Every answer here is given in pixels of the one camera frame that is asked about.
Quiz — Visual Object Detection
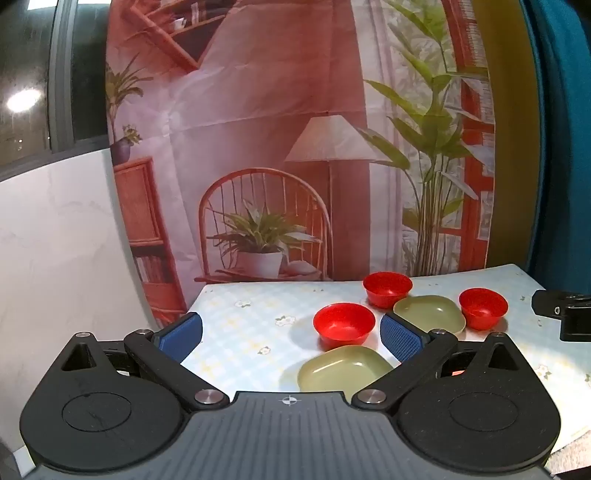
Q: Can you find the dark window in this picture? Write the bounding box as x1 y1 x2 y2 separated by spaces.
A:
0 0 112 182

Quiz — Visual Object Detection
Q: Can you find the teal curtain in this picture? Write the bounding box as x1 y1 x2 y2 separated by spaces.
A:
519 0 591 296

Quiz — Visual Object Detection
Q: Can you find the printed room scene backdrop cloth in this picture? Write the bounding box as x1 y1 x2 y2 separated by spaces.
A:
105 0 497 328

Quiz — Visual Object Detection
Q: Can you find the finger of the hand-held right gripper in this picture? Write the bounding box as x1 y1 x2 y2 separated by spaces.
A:
531 290 591 320

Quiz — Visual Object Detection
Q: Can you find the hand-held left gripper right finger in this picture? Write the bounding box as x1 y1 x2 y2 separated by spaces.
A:
352 312 528 412

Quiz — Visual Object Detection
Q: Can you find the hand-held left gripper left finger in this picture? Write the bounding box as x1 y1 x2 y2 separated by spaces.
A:
61 312 230 412

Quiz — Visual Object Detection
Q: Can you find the pale green plastic plate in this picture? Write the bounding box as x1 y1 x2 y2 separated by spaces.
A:
393 295 466 336
298 344 394 393

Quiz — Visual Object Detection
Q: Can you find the red plastic bowl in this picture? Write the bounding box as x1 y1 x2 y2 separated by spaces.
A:
459 288 509 330
313 302 376 350
363 272 413 309

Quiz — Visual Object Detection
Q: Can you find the floral checkered tablecloth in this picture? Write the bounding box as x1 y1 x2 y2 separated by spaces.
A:
180 263 591 459

